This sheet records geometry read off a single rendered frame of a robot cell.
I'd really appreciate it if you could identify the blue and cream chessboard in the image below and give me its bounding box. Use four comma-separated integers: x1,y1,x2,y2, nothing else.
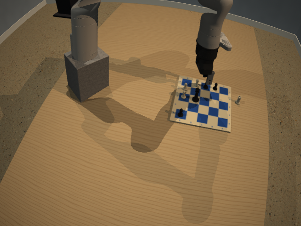
170,76,231,133

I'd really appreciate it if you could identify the white chess rook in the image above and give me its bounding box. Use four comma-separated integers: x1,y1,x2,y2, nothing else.
235,96,241,105

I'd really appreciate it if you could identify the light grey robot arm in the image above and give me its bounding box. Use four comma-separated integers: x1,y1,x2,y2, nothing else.
70,0,233,61

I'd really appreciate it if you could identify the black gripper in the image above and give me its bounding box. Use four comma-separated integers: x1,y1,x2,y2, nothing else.
196,30,232,85

